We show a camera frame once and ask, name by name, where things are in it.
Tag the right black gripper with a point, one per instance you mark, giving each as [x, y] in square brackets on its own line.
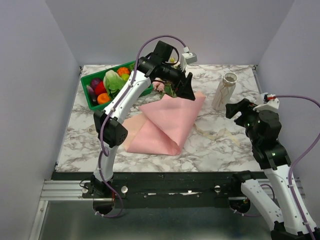
[232, 108]

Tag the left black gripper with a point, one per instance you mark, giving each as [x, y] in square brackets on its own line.
[182, 85]

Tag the pink flower bouquet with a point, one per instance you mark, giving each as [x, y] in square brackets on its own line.
[163, 87]

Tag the beige ribbon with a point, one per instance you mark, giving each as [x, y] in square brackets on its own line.
[215, 133]

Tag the pink wrapping paper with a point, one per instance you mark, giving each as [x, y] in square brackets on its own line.
[163, 126]

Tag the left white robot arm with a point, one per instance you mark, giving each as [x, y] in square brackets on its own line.
[109, 122]

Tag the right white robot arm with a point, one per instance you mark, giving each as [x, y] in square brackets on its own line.
[288, 218]

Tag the white ceramic vase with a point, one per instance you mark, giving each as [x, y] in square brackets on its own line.
[224, 91]

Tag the green bell pepper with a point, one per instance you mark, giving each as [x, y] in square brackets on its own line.
[131, 66]

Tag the lime green fruit toy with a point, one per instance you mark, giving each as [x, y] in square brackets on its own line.
[125, 77]

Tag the orange pumpkin toy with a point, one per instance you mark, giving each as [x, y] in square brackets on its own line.
[123, 70]

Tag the green lettuce toy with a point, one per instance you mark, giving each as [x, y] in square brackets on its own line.
[113, 83]

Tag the orange tangerine toy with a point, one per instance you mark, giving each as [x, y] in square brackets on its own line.
[103, 98]

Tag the green plastic tray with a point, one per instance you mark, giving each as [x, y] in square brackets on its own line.
[86, 81]

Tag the red tomato toy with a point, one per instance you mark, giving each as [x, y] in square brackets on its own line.
[100, 89]

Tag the purple onion toy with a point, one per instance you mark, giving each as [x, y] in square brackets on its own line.
[95, 82]

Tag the purple eggplant toy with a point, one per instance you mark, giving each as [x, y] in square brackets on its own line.
[92, 95]

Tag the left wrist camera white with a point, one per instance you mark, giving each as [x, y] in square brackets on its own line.
[187, 58]

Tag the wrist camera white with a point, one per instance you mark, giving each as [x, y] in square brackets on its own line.
[187, 58]
[267, 101]

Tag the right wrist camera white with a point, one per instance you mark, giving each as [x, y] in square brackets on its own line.
[267, 101]

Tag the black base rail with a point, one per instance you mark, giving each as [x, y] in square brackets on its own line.
[164, 190]

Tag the aluminium frame rail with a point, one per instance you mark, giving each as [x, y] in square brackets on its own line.
[61, 211]

